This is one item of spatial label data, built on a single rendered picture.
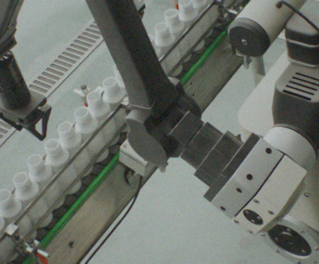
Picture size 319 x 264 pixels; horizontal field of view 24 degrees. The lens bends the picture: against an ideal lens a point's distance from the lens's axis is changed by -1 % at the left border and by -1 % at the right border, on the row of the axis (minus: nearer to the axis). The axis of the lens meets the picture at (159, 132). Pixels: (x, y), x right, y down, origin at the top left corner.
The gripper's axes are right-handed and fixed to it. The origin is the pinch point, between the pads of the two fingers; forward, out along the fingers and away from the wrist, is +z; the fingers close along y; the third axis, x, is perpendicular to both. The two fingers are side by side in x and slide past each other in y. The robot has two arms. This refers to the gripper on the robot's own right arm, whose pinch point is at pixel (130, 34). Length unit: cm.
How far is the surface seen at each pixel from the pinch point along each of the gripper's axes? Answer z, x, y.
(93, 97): 8.8, 16.1, 2.6
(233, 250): 123, -20, 2
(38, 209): 16.5, 47.1, -1.9
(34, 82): 120, -59, 143
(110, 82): 8.5, 10.1, 1.7
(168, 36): 9.9, -11.9, -1.3
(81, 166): 19.2, 30.2, -0.8
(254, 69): 57, -52, 2
